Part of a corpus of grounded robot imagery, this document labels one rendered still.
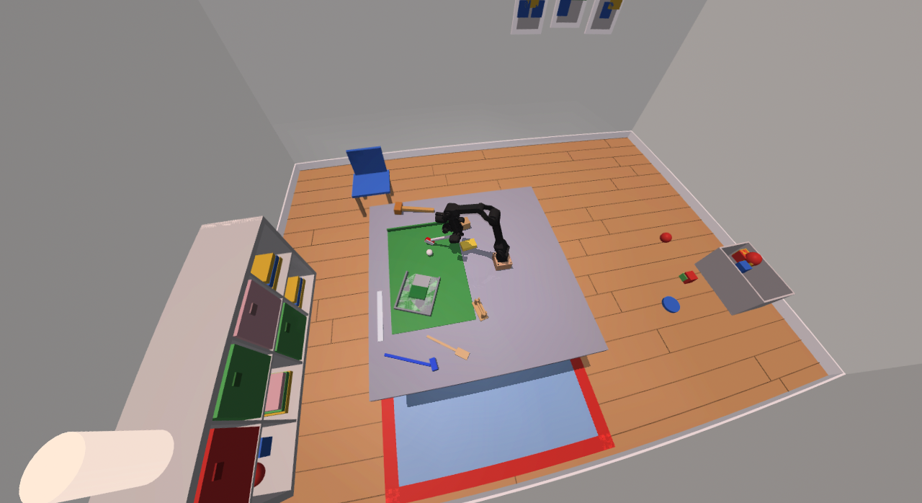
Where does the brown wooden mallet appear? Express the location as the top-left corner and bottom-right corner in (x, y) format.
(394, 202), (434, 215)

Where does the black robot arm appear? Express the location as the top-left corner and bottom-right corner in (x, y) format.
(435, 202), (510, 262)

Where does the white flat bar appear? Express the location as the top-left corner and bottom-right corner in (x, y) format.
(377, 290), (383, 342)

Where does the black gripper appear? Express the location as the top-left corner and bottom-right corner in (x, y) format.
(449, 217), (465, 243)

